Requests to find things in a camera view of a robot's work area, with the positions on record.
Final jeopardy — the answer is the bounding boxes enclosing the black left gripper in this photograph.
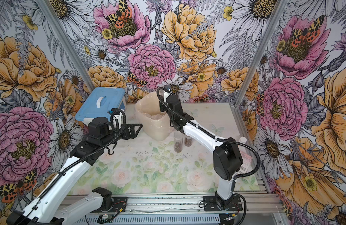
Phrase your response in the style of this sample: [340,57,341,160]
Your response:
[100,123,143,147]

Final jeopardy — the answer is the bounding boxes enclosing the clear jar dried tea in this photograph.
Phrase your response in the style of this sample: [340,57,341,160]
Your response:
[173,131,183,153]

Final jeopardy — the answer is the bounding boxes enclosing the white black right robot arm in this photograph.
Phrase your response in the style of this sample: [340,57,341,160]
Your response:
[157,94,243,211]

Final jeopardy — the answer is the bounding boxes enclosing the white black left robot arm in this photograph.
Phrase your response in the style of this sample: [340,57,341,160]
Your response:
[7,117,143,225]

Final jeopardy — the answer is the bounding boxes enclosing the bin with pink bag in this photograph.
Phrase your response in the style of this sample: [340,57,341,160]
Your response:
[135,92,173,141]

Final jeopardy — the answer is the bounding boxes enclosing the blue lidded storage box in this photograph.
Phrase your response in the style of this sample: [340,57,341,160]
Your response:
[75,87,126,126]

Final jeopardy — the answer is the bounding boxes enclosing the small white capped bottle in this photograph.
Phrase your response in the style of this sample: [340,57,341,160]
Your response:
[239,136,247,143]

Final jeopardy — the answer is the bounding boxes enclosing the pink white paper packet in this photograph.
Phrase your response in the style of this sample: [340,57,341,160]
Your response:
[239,151,252,174]

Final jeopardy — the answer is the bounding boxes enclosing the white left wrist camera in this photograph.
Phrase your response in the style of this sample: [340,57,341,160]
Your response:
[108,111,123,128]

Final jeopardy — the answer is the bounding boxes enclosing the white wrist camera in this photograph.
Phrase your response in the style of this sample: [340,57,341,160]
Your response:
[163,91,171,103]
[108,111,123,128]

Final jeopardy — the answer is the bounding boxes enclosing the left black corrugated cable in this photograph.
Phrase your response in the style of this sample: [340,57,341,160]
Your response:
[32,108,127,209]

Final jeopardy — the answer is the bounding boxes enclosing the black corrugated cable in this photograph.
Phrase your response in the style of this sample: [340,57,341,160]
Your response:
[156,86,261,179]
[32,108,127,209]

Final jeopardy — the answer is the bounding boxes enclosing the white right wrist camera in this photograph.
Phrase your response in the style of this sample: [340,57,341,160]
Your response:
[163,91,171,103]

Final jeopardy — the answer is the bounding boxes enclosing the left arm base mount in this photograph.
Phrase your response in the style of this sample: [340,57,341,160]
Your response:
[92,196,128,213]

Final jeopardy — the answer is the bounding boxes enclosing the right black corrugated cable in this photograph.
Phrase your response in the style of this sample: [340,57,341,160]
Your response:
[156,86,261,179]

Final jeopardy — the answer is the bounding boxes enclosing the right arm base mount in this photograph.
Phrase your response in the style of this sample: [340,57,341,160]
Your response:
[202,195,243,212]

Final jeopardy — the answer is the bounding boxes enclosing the aluminium front rail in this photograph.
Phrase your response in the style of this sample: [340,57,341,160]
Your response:
[57,192,289,225]

